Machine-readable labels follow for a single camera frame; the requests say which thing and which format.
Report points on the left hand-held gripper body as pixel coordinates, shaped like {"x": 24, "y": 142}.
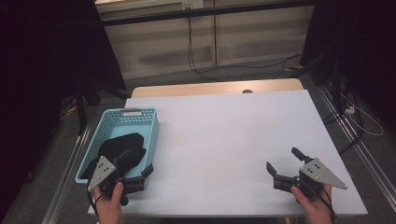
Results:
{"x": 104, "y": 169}

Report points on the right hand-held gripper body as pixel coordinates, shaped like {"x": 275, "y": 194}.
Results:
{"x": 314, "y": 171}

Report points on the black shorts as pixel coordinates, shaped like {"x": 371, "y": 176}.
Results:
{"x": 124, "y": 143}

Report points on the light blue plastic basket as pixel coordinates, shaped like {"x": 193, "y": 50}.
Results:
{"x": 124, "y": 124}

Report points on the person's right hand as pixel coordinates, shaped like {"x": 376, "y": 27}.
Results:
{"x": 316, "y": 210}

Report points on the person's left hand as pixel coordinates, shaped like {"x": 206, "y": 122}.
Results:
{"x": 109, "y": 211}

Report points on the black stand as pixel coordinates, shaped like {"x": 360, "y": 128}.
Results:
{"x": 335, "y": 81}
{"x": 81, "y": 112}

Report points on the white plug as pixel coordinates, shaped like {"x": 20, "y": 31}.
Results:
{"x": 349, "y": 109}

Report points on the yellow floor tape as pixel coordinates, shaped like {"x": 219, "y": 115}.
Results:
{"x": 71, "y": 110}
{"x": 294, "y": 67}

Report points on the grey table grommet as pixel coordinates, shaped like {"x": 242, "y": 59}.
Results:
{"x": 247, "y": 91}

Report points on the black curtain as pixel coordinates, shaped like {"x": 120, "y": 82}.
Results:
{"x": 367, "y": 46}
{"x": 37, "y": 62}

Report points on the beige wooden shelf unit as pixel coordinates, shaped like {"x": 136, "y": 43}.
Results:
{"x": 255, "y": 34}

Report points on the black horizontal bar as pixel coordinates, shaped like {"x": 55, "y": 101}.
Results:
{"x": 202, "y": 12}

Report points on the metal floor rail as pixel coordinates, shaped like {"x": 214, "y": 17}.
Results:
{"x": 63, "y": 183}
{"x": 373, "y": 168}

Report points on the white wall socket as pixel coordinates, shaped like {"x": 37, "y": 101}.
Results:
{"x": 192, "y": 4}

